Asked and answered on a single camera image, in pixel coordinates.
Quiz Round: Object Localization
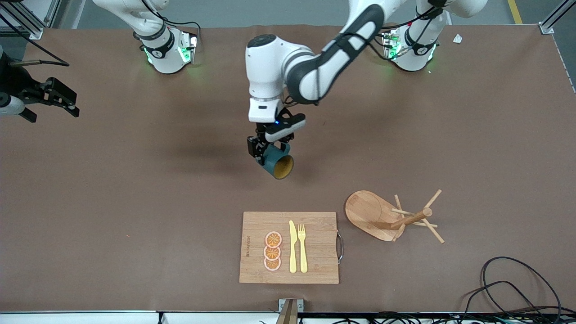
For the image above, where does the teal cup yellow inside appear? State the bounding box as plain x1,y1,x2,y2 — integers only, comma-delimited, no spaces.
261,142,294,180

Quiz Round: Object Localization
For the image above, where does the yellow plastic knife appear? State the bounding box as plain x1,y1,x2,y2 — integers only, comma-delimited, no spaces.
288,220,298,274

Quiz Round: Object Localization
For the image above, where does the yellow plastic fork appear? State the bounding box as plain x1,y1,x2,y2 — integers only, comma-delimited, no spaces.
297,224,308,274

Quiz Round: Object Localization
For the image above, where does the wooden cutting board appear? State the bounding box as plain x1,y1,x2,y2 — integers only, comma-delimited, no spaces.
239,211,345,285

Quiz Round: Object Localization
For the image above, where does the wooden mug tree stand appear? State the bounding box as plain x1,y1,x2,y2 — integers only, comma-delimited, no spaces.
345,189,445,244

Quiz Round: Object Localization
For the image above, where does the black cable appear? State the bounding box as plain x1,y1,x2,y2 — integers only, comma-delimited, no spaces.
459,280,540,324
0,13,70,67
481,256,563,324
369,313,576,324

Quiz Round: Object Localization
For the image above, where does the aluminium frame profile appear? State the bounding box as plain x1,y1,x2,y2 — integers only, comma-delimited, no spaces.
539,0,576,34
0,0,61,39

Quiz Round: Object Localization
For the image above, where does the aluminium edge bracket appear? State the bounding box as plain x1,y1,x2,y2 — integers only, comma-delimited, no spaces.
278,298,304,324

